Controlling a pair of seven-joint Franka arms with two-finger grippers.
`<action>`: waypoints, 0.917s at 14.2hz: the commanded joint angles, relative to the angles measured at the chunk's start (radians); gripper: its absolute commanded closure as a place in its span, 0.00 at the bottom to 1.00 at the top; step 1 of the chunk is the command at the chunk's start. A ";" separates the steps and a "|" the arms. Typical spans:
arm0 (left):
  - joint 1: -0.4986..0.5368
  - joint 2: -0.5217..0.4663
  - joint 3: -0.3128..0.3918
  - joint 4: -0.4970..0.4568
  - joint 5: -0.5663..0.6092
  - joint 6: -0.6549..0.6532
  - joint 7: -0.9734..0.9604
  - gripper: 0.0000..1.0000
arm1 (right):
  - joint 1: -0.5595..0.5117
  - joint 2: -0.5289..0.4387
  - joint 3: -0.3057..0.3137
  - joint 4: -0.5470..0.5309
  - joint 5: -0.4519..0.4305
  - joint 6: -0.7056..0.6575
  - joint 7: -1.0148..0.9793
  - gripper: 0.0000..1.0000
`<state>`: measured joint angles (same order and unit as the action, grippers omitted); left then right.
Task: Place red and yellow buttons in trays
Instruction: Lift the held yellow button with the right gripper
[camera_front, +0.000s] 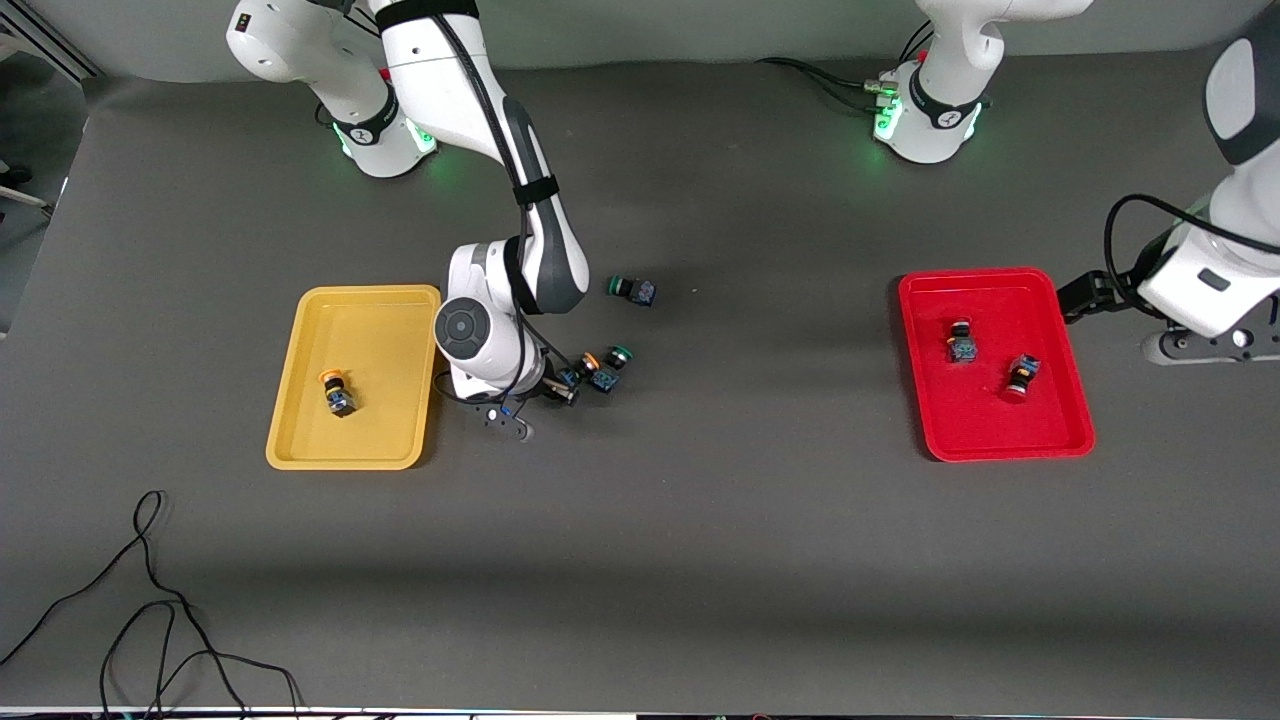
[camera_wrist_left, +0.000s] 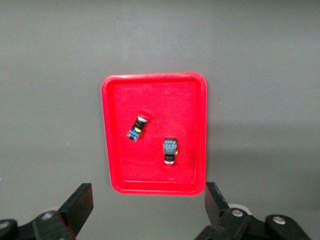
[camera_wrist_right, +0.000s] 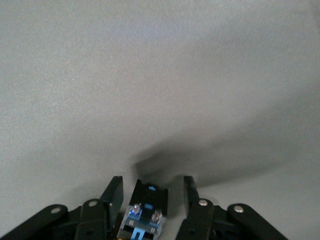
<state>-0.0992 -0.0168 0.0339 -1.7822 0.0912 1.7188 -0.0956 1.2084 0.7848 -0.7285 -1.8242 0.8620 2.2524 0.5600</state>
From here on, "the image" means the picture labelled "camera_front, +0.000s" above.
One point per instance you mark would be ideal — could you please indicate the red push button switch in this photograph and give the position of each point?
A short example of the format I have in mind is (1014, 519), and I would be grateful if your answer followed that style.
(1022, 375)
(963, 345)

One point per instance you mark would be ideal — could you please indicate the yellow push button switch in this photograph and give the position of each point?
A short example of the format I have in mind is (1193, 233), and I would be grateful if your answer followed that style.
(338, 398)
(590, 360)

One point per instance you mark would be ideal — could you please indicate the metal frame rail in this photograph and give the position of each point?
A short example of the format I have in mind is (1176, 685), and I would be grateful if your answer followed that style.
(60, 45)

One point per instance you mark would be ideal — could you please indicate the yellow plastic tray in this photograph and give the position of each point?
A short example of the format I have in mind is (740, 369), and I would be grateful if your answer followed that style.
(380, 440)

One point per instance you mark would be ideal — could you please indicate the white rod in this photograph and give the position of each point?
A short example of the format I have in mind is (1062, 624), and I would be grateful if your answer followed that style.
(25, 197)

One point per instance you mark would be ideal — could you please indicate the red plastic tray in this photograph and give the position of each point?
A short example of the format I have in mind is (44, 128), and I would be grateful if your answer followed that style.
(990, 430)

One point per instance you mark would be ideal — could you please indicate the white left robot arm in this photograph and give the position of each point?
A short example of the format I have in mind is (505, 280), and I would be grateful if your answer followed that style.
(940, 110)

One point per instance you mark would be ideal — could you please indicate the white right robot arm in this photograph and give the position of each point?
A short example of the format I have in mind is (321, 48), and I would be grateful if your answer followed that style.
(450, 90)

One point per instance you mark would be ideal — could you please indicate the green push button switch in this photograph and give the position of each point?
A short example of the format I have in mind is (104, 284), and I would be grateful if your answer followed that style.
(635, 291)
(606, 378)

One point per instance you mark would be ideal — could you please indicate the dark grey table cloth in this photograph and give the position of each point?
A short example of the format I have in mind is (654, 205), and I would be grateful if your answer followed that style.
(640, 550)

